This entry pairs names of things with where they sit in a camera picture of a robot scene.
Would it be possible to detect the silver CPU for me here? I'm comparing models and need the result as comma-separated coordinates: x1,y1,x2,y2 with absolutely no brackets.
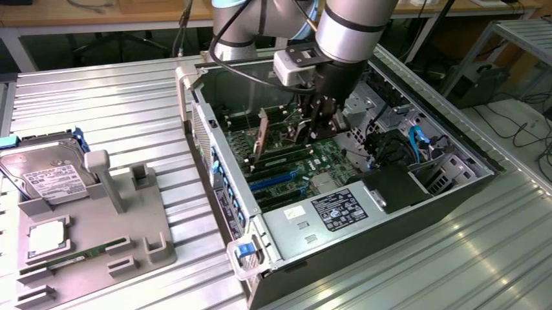
25,222,70,253

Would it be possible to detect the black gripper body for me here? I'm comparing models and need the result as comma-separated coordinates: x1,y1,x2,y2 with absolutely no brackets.
310,59,370,105

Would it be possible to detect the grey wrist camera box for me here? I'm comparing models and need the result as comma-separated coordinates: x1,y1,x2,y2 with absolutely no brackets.
272,44,334,87

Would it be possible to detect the green motherboard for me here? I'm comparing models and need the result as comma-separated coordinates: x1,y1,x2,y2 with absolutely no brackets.
220,105,372,212

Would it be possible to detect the black fan shroud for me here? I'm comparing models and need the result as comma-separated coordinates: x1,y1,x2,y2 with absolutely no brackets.
346,163,433,215

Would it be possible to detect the black floor cable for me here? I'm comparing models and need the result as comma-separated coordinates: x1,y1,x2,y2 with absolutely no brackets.
471,92,552,162

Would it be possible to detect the blue expansion slot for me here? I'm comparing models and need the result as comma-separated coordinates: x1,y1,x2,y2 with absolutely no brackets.
248,170,303,192

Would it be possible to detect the blue SATA wire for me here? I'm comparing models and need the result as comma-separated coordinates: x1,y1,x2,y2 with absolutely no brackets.
406,124,433,163

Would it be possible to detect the metal disk bay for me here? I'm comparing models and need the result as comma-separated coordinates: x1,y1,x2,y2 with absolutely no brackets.
407,153,493,195

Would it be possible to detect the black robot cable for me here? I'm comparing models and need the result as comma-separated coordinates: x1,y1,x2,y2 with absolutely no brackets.
208,0,318,95

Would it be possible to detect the green RAM stick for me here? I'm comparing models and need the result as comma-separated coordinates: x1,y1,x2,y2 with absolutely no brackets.
18,238,127,273

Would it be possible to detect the black box on floor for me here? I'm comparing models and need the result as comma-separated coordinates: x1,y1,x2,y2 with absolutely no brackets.
446,62,510,110

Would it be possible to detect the grey power supply unit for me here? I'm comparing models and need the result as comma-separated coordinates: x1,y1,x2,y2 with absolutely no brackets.
259,180,391,263

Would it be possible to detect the blue disk caddy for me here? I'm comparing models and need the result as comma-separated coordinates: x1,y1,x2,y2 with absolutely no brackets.
0,127,94,156

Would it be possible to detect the silver hard disk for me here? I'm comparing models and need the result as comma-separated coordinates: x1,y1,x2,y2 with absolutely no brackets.
0,139,98,207

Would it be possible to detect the open black PC case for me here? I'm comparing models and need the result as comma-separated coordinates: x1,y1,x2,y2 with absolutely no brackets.
173,44,509,310

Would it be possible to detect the grey metal shelf frame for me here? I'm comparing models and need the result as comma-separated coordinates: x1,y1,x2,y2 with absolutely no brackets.
438,18,552,98

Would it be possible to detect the silver chipset heat sink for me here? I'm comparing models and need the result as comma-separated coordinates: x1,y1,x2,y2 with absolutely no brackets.
310,172,346,192

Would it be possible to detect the grey parts rack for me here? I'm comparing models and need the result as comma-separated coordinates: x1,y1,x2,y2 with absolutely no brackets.
13,149,180,308

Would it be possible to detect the installed black RAM stick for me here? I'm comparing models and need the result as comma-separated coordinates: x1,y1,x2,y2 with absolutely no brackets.
248,144,315,171

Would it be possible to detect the black tripod stand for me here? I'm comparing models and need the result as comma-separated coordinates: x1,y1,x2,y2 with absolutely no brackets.
171,0,195,59

